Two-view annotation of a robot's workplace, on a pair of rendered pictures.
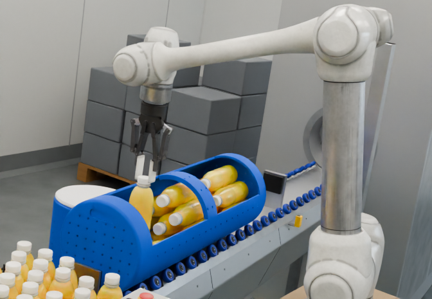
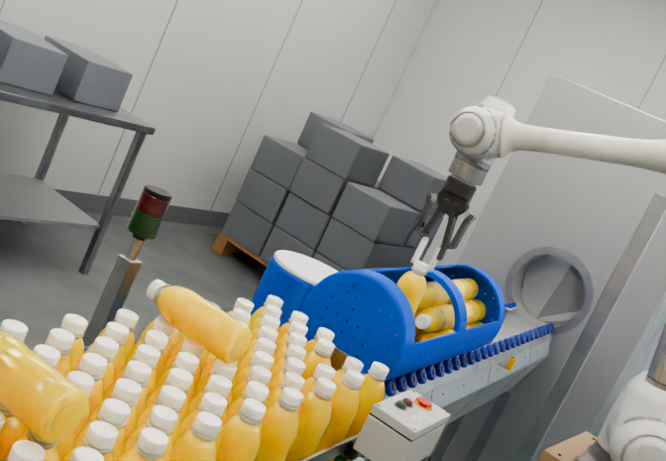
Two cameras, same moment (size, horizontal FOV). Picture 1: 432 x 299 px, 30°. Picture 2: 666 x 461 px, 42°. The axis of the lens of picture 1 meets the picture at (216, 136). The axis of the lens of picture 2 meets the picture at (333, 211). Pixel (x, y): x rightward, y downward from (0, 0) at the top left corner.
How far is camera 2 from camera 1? 58 cm
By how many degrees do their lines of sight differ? 3
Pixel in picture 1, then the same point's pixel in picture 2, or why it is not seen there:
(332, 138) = not seen: outside the picture
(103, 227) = (365, 306)
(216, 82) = (395, 189)
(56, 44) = (233, 100)
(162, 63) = (510, 138)
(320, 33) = not seen: outside the picture
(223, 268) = (442, 393)
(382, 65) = (652, 218)
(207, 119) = (380, 226)
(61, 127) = (208, 189)
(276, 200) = not seen: hidden behind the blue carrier
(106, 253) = (358, 337)
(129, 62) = (478, 124)
